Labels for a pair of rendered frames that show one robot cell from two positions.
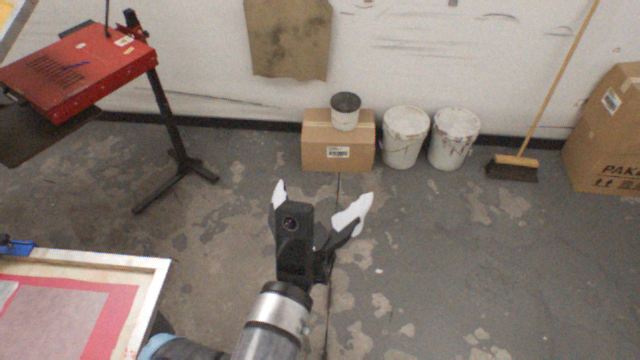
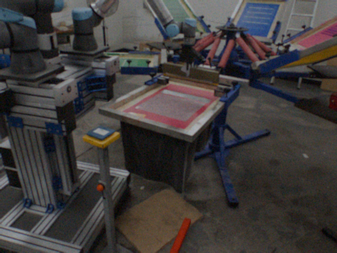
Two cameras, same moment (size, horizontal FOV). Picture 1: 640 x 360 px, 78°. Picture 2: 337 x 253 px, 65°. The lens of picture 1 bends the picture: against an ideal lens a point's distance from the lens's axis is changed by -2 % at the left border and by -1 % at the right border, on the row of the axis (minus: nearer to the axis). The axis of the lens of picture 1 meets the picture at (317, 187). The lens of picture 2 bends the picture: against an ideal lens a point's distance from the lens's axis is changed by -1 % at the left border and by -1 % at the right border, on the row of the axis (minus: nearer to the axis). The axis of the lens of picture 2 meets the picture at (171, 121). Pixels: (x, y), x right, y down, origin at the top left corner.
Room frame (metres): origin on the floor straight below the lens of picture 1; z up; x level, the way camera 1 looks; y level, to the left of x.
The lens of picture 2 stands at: (0.97, -0.58, 1.62)
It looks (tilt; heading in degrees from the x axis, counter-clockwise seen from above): 27 degrees down; 112
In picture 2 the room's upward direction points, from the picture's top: 2 degrees clockwise
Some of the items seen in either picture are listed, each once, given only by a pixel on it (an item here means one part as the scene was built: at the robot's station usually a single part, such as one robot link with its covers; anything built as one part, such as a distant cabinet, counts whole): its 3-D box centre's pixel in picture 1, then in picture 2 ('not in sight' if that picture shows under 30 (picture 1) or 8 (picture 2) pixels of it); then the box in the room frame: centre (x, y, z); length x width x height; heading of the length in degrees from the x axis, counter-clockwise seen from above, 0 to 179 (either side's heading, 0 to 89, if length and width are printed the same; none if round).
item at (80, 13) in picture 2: not in sight; (82, 19); (-0.17, 0.77, 1.42); 0.13 x 0.12 x 0.14; 109
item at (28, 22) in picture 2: not in sight; (20, 31); (-0.10, 0.27, 1.42); 0.13 x 0.12 x 0.14; 73
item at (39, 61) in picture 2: not in sight; (27, 58); (-0.09, 0.28, 1.31); 0.15 x 0.15 x 0.10
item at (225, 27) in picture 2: not in sight; (223, 94); (0.50, 1.96, 0.67); 0.39 x 0.39 x 1.35
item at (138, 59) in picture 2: not in sight; (131, 52); (-0.33, 1.58, 1.05); 1.08 x 0.61 x 0.23; 25
